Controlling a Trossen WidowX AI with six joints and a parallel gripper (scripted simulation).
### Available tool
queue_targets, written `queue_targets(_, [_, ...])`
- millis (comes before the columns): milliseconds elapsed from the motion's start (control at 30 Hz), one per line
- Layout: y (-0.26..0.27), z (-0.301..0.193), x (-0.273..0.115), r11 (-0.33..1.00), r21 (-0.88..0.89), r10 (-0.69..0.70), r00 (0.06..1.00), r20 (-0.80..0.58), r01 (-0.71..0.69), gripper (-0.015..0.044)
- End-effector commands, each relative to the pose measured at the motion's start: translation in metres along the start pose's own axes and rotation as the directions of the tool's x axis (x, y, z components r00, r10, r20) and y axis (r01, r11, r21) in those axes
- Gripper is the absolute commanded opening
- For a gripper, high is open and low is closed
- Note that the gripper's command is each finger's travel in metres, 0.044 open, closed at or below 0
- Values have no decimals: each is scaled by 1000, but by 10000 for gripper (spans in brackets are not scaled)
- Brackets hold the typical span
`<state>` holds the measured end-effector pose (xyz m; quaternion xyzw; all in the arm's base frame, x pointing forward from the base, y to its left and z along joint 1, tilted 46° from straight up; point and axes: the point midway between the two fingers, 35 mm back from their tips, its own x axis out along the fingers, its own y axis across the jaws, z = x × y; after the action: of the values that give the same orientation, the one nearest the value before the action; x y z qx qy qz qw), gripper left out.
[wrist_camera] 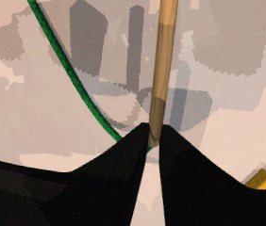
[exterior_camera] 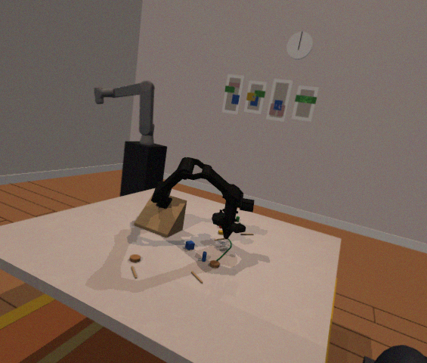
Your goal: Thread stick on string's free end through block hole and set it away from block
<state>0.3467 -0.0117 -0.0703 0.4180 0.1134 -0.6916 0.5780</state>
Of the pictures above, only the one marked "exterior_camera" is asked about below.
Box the round wooden button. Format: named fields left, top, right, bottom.
left=210, top=260, right=220, bottom=268

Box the orange-brown round disc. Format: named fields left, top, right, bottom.
left=129, top=254, right=141, bottom=262

